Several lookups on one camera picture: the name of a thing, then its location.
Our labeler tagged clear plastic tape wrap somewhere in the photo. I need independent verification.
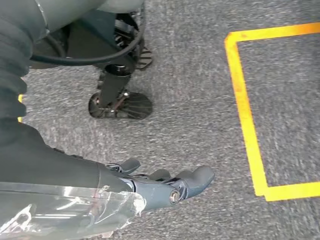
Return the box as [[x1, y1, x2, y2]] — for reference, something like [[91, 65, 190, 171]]
[[0, 182, 147, 240]]

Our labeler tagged yellow floor tape square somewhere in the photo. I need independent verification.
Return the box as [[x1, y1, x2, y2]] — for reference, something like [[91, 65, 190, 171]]
[[17, 94, 24, 124], [224, 22, 320, 202]]

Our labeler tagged black caster wheel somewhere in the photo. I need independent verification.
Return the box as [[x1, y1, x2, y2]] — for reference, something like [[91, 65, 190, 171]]
[[88, 71, 154, 120]]

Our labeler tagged black robot mobile base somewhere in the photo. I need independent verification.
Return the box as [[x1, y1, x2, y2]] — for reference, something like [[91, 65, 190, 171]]
[[29, 8, 154, 77]]

